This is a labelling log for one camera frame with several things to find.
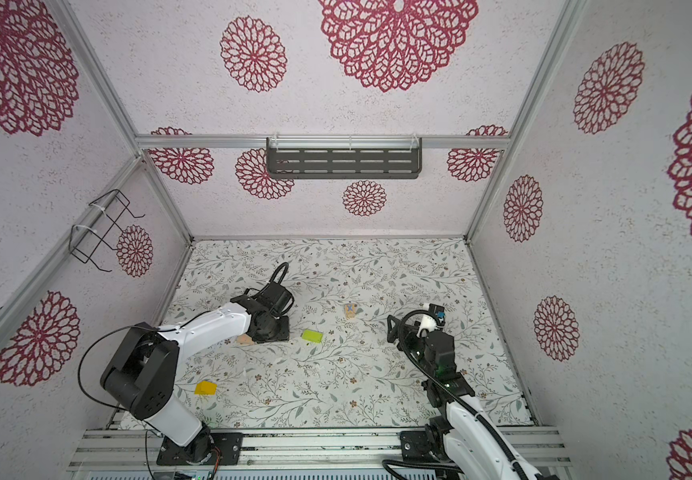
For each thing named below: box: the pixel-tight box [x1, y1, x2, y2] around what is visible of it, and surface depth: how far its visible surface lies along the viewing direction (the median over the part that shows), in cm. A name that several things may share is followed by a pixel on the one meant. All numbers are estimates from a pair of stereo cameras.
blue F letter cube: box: [345, 303, 356, 320], surface depth 99 cm
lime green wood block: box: [302, 329, 323, 343], surface depth 96 cm
